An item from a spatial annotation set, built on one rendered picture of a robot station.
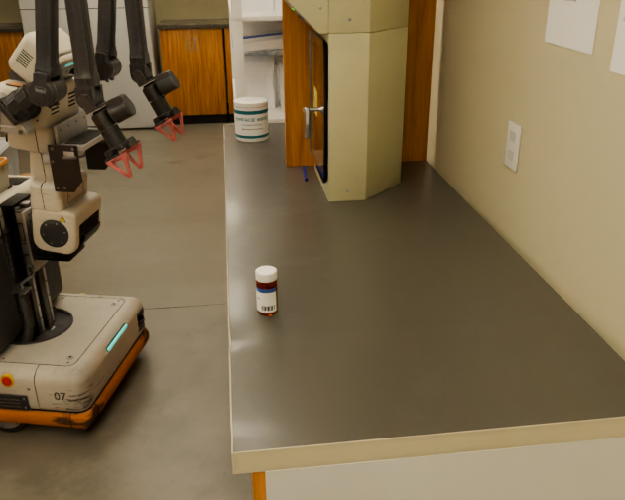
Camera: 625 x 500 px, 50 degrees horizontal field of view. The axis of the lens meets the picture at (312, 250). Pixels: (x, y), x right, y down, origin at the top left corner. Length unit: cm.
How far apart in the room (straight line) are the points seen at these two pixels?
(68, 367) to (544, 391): 176
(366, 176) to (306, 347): 82
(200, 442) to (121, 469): 28
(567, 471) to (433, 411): 24
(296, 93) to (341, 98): 38
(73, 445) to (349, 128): 151
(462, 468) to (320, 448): 23
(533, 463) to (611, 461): 13
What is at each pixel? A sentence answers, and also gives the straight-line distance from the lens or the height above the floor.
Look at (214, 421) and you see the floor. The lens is 262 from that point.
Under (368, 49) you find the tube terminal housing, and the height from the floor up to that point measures 137.
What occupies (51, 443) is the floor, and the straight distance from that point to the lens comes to 267.
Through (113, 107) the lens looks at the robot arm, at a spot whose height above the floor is 119.
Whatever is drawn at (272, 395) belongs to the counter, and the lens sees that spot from 113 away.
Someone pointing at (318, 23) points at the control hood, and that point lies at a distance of 185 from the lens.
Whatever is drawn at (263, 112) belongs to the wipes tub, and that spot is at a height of 105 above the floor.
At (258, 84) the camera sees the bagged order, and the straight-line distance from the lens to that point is 327.
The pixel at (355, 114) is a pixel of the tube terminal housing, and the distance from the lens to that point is 190.
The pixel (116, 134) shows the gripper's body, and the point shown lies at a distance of 211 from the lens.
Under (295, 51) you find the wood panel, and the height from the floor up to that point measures 132.
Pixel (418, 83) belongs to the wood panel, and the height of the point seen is 120.
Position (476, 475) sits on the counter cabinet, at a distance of 114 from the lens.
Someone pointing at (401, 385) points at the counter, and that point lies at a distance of 116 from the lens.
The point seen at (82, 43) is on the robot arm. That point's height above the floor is 138.
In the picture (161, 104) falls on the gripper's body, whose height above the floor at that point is 111.
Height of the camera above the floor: 161
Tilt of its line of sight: 24 degrees down
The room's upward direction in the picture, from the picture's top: straight up
